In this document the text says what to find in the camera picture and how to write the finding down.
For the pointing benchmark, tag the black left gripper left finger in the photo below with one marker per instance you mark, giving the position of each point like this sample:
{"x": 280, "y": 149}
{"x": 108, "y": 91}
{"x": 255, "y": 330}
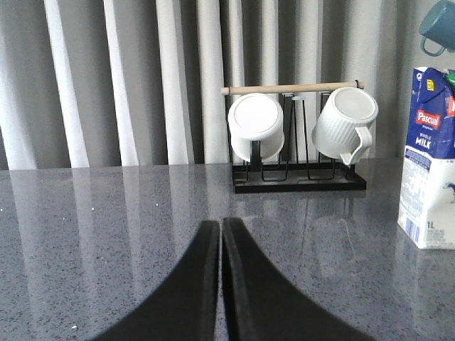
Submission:
{"x": 184, "y": 306}

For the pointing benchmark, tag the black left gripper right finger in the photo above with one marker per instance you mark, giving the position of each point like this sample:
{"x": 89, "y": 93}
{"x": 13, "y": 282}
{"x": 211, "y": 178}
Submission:
{"x": 261, "y": 304}

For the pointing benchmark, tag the Pascual whole milk carton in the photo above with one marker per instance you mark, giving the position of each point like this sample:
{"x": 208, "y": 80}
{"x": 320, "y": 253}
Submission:
{"x": 426, "y": 208}

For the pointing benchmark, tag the white smooth mug on rack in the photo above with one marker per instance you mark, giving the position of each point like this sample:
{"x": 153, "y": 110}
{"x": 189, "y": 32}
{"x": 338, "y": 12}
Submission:
{"x": 256, "y": 117}

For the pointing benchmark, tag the white ribbed mug on rack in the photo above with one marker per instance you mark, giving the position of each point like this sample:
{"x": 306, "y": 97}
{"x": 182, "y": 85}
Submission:
{"x": 342, "y": 130}

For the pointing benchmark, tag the grey white curtain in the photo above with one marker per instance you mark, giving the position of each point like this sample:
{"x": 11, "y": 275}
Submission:
{"x": 135, "y": 83}

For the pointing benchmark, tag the blue enamel mug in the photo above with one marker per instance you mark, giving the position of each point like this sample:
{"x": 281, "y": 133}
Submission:
{"x": 438, "y": 26}

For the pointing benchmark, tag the black mug rack wooden handle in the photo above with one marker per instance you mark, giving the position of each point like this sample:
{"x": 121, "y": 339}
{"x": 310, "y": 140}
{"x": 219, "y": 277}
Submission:
{"x": 292, "y": 169}

